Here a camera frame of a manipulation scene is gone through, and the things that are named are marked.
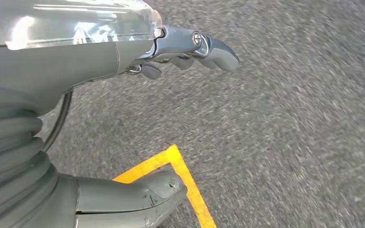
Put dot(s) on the yellow floor tape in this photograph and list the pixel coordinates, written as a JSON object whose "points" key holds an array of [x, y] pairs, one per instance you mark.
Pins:
{"points": [[182, 166]]}

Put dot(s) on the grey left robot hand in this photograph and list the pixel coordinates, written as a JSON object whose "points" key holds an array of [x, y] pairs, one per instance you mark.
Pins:
{"points": [[59, 63]]}

